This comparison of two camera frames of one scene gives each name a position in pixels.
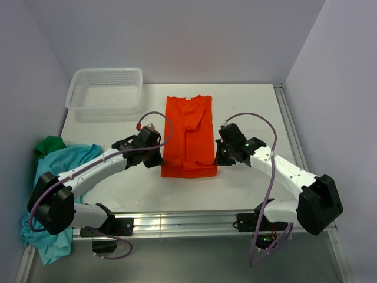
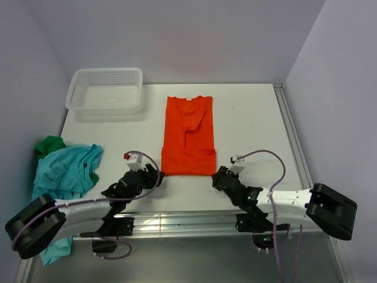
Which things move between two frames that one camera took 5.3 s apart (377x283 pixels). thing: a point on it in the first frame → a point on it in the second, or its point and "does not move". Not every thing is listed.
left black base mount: x=111 y=226 does not move
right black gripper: x=220 y=160 → x=222 y=170
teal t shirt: x=56 y=247 does not move
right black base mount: x=267 y=231 does not move
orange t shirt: x=190 y=152 does not move
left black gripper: x=157 y=161 → x=152 y=176
